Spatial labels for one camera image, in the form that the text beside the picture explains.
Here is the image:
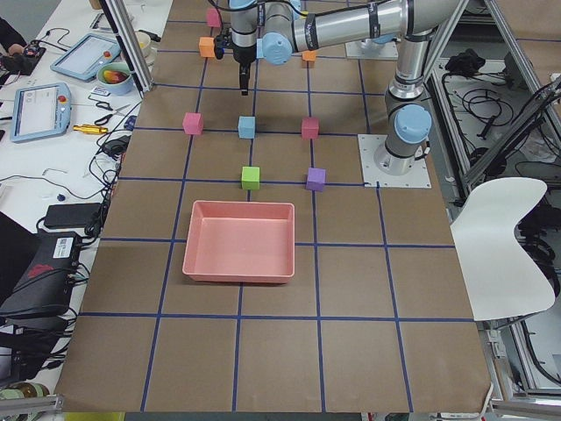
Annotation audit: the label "white chair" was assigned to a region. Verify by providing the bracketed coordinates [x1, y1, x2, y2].
[451, 177, 555, 321]

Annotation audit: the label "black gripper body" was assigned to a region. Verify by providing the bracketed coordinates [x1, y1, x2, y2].
[232, 43, 256, 66]

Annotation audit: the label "purple foam block left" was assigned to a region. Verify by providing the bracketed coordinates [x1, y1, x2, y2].
[305, 168, 326, 192]

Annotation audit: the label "green foam block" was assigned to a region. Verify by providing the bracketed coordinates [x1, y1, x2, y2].
[241, 166, 260, 190]

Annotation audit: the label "black power adapter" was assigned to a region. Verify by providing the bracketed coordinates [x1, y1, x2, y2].
[43, 203, 101, 229]

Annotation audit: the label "pink foam block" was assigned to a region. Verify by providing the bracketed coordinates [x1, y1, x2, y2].
[182, 112, 204, 135]
[206, 8, 223, 28]

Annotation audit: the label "teach pendant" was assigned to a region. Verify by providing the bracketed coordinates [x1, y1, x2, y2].
[10, 82, 72, 143]
[50, 33, 121, 82]

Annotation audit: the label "light blue foam block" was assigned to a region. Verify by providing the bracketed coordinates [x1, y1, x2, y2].
[238, 116, 256, 139]
[256, 38, 264, 60]

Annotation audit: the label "pink plastic tray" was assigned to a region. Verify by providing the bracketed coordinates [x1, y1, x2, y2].
[182, 200, 295, 283]

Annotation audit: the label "orange foam block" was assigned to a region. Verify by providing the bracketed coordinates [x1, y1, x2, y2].
[301, 51, 317, 68]
[198, 37, 216, 58]

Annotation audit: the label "bowl with dark fruit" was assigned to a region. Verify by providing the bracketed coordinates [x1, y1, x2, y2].
[96, 62, 134, 96]

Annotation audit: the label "teach pendant near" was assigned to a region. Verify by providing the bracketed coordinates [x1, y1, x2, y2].
[10, 82, 72, 143]

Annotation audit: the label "aluminium frame post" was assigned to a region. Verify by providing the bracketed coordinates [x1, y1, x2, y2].
[100, 0, 153, 96]

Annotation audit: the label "pink foam block front right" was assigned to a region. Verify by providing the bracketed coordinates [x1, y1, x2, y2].
[206, 8, 223, 28]

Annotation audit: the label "bowl with lemon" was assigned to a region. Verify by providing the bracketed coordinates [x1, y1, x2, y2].
[135, 31, 152, 59]

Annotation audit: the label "black scissors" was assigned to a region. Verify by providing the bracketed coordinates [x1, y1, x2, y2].
[94, 101, 129, 126]

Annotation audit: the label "orange foam block far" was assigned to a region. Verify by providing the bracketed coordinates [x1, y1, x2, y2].
[198, 37, 216, 58]

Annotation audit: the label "pink foam block far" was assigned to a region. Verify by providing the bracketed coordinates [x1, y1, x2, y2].
[182, 112, 204, 135]

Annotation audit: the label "crimson foam block near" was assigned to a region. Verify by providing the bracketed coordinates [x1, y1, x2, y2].
[301, 117, 320, 139]

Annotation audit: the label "teach pendant far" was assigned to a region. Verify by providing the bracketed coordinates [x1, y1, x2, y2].
[50, 33, 121, 82]

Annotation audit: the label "orange foam block near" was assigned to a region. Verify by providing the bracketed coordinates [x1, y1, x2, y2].
[301, 51, 317, 68]

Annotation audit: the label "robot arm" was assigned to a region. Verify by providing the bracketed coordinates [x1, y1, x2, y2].
[215, 1, 451, 176]

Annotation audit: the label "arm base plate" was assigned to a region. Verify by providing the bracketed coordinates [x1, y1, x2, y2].
[345, 39, 398, 61]
[358, 134, 431, 189]

